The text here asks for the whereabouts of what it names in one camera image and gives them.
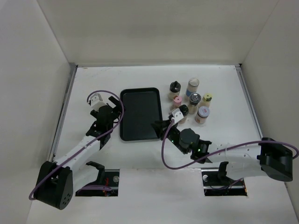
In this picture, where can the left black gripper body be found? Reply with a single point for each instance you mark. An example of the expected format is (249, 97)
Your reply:
(115, 115)

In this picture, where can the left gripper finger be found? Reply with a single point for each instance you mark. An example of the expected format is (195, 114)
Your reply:
(94, 113)
(115, 101)

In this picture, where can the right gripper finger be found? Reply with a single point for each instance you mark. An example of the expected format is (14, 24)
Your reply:
(162, 122)
(159, 130)

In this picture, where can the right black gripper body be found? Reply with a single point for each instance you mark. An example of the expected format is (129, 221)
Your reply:
(173, 135)

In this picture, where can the black round cap spice bottle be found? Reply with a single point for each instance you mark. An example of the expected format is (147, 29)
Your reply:
(184, 109)

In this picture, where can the silver lid blue label jar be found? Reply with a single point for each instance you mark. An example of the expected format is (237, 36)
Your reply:
(192, 87)

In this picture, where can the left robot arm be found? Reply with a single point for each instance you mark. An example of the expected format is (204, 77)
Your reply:
(59, 180)

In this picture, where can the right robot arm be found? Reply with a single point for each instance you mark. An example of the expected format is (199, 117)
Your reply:
(265, 157)

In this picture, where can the black rectangular plastic tray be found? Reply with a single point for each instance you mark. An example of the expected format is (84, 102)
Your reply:
(142, 108)

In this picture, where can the pink cap spice bottle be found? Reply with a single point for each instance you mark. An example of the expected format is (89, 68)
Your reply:
(176, 103)

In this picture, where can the red label clear lid jar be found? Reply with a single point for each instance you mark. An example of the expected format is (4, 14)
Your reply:
(202, 114)

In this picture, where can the black knob cap spice bottle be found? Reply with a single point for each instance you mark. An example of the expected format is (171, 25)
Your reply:
(174, 90)

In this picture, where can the black flip cap spice bottle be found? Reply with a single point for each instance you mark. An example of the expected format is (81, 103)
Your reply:
(194, 100)

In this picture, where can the yellow cap spice bottle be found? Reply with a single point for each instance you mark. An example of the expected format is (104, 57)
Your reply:
(206, 100)

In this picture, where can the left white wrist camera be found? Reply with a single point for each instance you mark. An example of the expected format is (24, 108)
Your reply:
(96, 101)

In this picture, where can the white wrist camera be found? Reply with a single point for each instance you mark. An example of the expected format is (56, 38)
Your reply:
(177, 115)
(96, 101)

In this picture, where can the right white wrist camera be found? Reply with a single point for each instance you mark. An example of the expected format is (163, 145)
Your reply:
(177, 115)

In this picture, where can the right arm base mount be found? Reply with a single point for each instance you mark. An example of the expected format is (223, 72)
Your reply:
(216, 183)

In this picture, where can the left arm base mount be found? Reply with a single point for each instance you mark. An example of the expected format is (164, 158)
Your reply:
(95, 180)

